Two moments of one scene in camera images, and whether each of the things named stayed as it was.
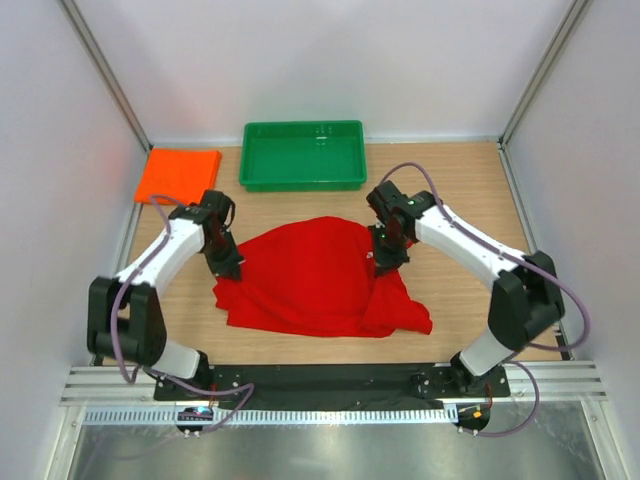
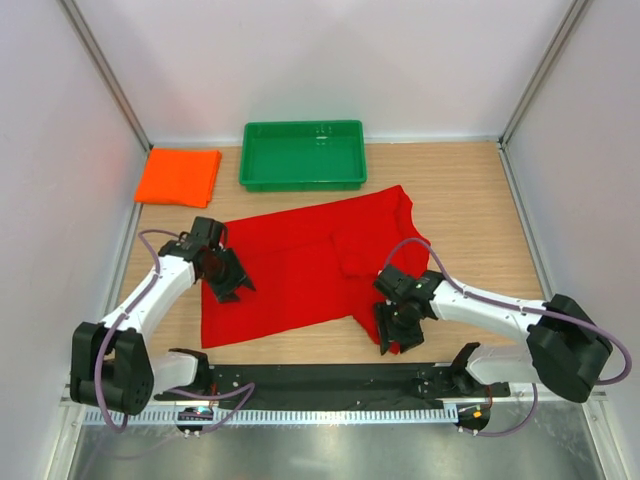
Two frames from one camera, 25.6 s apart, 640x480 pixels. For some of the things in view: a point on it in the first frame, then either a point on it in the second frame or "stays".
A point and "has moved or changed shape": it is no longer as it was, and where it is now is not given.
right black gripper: x=383 y=262 to x=383 y=310
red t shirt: x=315 y=276 has moved or changed shape
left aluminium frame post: x=106 y=74 stays
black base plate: x=366 y=386 stays
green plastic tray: x=297 y=156 stays
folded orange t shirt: x=181 y=174 stays
